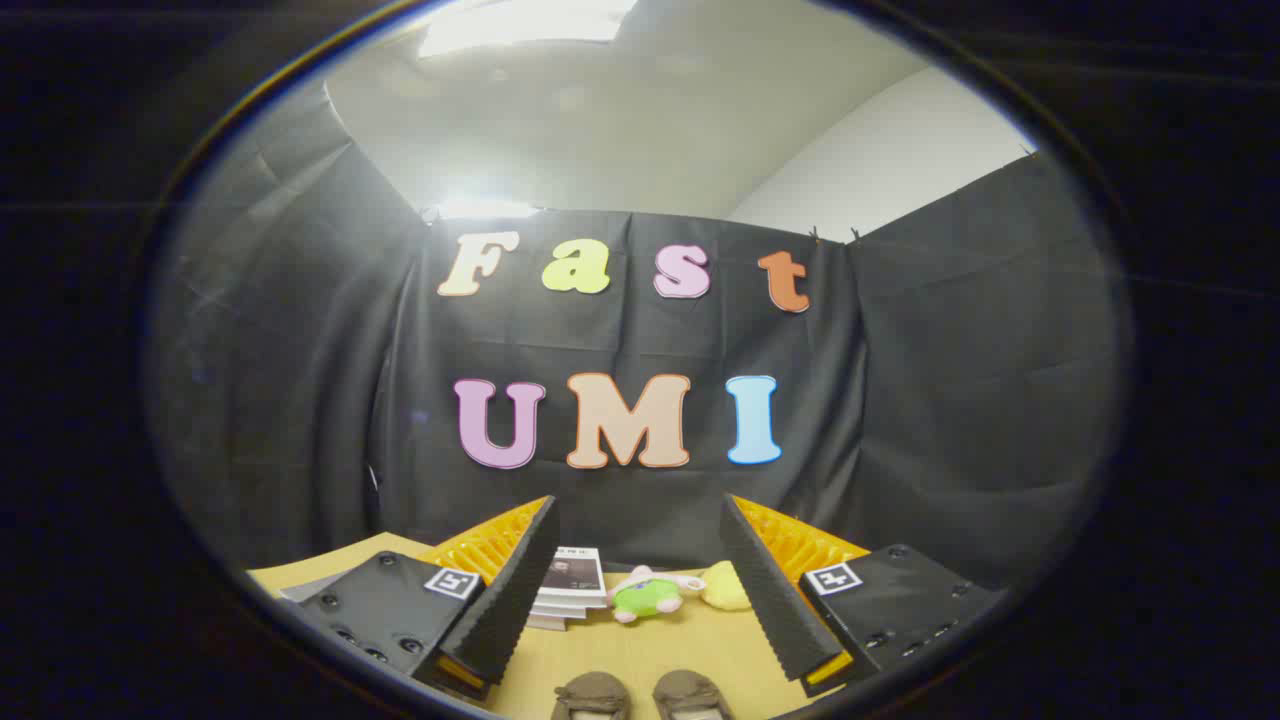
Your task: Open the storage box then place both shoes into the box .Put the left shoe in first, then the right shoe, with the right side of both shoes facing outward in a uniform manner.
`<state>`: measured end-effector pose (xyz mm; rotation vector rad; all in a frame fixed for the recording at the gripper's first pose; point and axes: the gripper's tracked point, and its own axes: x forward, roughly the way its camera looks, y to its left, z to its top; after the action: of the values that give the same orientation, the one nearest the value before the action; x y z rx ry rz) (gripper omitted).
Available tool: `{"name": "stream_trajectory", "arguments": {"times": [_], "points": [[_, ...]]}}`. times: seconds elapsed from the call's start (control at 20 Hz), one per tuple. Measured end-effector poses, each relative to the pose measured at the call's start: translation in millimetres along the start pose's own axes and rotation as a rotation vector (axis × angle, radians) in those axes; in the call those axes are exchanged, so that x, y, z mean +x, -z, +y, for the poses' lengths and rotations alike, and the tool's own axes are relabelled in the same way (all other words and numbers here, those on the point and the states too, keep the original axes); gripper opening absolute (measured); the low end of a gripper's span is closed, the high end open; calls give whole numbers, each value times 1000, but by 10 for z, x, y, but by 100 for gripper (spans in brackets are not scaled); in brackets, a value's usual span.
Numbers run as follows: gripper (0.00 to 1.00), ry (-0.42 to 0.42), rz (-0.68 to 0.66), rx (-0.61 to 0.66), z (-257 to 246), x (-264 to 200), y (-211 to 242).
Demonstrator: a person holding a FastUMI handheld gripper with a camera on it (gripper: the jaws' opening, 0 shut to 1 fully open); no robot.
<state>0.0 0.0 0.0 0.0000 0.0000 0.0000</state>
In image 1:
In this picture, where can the ceiling light panel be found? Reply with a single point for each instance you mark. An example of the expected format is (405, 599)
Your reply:
(520, 25)

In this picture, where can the plain white book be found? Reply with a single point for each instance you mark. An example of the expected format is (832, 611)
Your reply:
(572, 604)
(548, 620)

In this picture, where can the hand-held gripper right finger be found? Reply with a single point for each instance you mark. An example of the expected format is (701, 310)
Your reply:
(770, 600)

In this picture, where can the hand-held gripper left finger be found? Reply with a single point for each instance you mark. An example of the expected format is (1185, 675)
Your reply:
(505, 610)

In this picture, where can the yellow fluffy plush ball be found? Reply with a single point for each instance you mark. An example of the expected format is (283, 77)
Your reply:
(725, 590)

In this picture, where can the white book with portrait cover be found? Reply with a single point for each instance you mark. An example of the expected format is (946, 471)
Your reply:
(575, 572)

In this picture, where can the green and pink plush toy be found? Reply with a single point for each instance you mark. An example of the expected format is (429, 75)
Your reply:
(645, 598)

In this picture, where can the brown fuzzy shoe with bow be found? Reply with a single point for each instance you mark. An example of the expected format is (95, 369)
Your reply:
(590, 692)
(690, 690)

